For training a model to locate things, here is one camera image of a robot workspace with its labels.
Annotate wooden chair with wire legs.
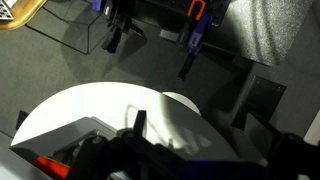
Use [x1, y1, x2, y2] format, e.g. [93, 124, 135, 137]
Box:
[0, 0, 101, 56]

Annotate black floor plate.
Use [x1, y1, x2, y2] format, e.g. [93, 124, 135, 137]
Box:
[231, 74, 288, 132]

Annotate white round table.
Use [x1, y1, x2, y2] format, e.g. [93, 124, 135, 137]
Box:
[10, 81, 268, 168]

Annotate grey toy stove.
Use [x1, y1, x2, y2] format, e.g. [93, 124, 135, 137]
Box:
[0, 115, 134, 180]

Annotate orange hook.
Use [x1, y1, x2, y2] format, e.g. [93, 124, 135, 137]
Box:
[186, 0, 205, 21]

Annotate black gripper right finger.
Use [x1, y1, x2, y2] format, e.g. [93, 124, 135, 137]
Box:
[266, 132, 320, 180]

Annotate black mounting platform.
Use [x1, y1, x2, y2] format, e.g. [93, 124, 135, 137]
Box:
[139, 0, 232, 28]

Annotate checkerboard calibration board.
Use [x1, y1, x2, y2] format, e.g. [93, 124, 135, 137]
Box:
[0, 0, 16, 22]

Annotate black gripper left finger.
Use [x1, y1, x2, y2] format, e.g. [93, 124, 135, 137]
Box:
[68, 109, 158, 180]

